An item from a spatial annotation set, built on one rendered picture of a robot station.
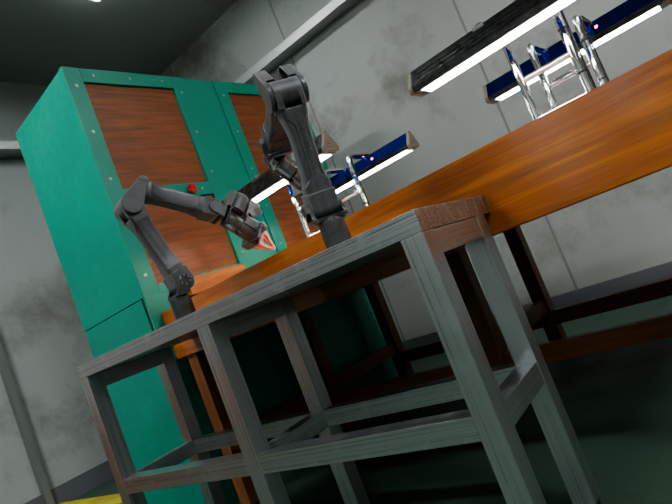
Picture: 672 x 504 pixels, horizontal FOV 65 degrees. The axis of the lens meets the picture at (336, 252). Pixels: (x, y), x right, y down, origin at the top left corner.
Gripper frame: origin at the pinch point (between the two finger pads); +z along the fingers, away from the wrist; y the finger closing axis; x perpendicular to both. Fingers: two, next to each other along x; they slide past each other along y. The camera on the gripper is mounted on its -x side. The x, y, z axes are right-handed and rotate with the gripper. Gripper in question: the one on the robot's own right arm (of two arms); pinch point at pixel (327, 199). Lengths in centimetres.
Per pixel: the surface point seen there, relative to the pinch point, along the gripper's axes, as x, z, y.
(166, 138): -61, -25, 86
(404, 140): -65, 42, 9
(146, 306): 15, -8, 85
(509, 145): 16, -2, -59
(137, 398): 38, 13, 115
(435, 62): -30.0, -0.9, -38.3
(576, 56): -30, 21, -68
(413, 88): -26.1, 0.0, -30.2
